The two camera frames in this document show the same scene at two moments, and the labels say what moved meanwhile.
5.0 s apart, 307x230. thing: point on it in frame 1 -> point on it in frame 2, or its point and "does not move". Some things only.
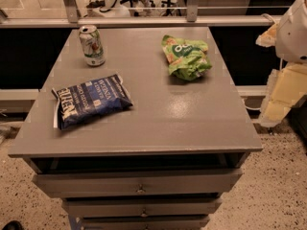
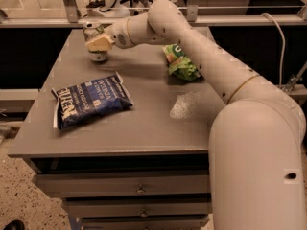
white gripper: [294, 35] -> [117, 35]
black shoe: [13, 225] does not move
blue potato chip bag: [97, 97] does not move
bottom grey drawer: [149, 222] does not move
